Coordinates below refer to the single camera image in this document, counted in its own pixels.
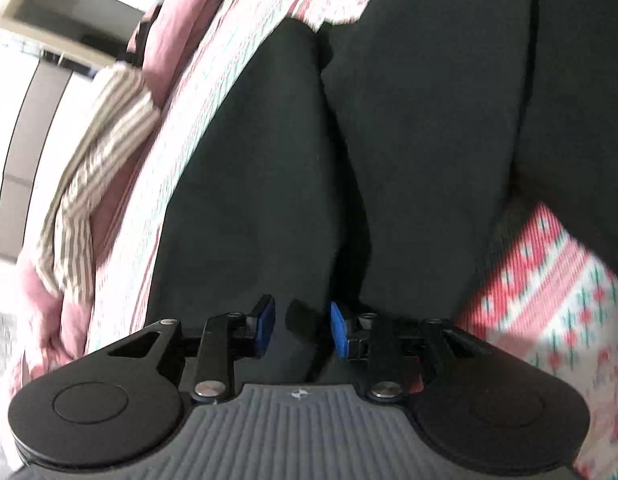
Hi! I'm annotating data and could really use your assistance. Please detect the white wardrobe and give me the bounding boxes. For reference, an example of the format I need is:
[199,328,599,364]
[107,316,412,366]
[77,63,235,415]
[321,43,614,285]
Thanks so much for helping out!
[0,42,114,261]

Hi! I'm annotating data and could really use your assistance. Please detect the black pants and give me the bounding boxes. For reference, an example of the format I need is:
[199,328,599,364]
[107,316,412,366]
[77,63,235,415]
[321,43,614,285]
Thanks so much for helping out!
[148,0,618,383]

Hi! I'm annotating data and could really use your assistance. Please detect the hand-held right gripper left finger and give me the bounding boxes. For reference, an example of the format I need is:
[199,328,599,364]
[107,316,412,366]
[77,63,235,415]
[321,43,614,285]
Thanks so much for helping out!
[107,294,276,404]

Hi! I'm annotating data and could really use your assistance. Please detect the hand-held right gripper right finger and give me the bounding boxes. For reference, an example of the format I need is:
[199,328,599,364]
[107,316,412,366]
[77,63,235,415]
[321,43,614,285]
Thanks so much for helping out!
[330,301,506,403]

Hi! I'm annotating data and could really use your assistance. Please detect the pink patterned bedspread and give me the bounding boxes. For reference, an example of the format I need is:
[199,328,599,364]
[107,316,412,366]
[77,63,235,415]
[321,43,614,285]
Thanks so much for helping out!
[84,0,618,479]

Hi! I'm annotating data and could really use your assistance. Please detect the pink and grey striped duvet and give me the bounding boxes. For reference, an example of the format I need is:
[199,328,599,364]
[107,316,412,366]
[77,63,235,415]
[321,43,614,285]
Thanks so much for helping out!
[4,160,140,461]

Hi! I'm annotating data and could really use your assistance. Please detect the beige striped folded blanket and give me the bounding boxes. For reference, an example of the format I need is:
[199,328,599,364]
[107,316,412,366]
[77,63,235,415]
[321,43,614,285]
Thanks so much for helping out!
[37,62,162,306]

